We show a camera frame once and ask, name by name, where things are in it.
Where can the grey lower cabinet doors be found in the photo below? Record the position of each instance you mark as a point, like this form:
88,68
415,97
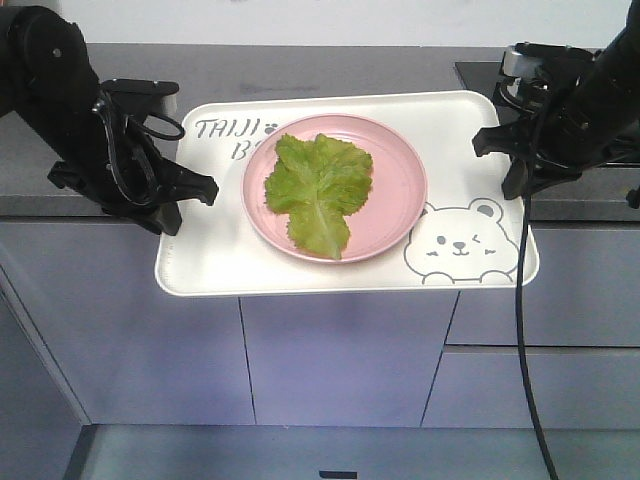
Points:
126,352

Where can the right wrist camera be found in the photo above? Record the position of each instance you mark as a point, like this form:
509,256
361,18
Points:
521,60

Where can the green lettuce leaf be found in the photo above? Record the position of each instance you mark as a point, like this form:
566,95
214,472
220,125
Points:
318,183

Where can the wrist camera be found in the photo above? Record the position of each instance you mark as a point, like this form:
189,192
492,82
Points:
143,96
521,60

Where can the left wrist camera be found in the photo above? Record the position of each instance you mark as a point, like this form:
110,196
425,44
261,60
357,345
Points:
143,96

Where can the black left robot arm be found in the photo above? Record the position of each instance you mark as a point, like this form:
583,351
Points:
47,79

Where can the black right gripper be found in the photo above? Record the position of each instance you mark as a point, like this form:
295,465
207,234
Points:
569,131

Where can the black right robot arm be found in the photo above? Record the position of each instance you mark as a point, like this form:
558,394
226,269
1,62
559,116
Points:
620,58

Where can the cream bear serving tray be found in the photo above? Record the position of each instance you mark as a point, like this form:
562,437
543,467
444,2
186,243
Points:
467,235

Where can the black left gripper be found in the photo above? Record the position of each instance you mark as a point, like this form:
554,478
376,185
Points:
128,176

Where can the pink round plate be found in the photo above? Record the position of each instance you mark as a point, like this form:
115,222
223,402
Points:
395,201

